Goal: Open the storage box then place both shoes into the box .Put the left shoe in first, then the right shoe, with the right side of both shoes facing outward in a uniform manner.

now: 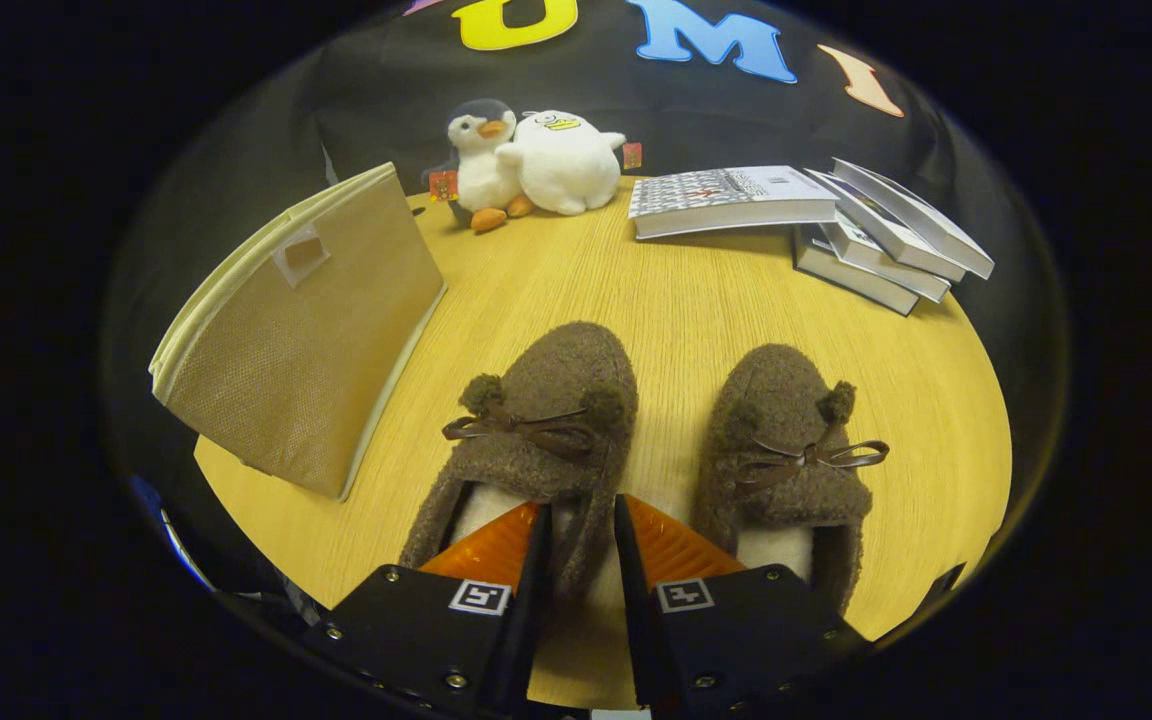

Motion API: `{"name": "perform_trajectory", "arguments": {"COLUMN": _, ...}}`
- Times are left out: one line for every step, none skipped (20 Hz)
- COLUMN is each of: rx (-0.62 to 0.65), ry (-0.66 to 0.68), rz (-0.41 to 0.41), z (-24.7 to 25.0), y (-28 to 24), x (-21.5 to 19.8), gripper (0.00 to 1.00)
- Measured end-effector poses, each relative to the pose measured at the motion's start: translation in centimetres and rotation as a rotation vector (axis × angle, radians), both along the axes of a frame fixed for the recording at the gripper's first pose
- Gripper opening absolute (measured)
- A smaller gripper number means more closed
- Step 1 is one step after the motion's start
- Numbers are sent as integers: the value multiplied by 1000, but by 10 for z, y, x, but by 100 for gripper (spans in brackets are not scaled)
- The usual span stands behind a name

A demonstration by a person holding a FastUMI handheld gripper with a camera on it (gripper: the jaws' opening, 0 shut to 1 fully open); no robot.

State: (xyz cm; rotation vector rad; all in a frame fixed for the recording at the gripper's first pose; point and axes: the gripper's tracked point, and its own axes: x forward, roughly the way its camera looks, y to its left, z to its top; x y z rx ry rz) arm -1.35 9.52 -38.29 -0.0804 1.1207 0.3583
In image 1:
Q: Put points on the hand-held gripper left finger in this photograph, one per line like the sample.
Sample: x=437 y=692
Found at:
x=531 y=610

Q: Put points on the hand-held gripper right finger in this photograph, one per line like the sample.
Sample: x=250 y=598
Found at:
x=636 y=620

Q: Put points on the brown fuzzy shoe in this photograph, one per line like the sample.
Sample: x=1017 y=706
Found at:
x=556 y=370
x=776 y=390

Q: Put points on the beige fabric storage box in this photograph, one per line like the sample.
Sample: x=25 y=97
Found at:
x=306 y=340

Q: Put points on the thin white book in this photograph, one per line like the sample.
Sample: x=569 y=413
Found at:
x=886 y=270

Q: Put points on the grey patterned cover book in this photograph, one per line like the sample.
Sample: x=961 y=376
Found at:
x=726 y=195

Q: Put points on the penguin plush toy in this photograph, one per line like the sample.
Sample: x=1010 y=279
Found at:
x=481 y=170

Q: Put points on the white duck plush toy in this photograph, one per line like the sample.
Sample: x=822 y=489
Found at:
x=561 y=165

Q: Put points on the white book dark cover picture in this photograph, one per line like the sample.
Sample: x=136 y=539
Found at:
x=921 y=225

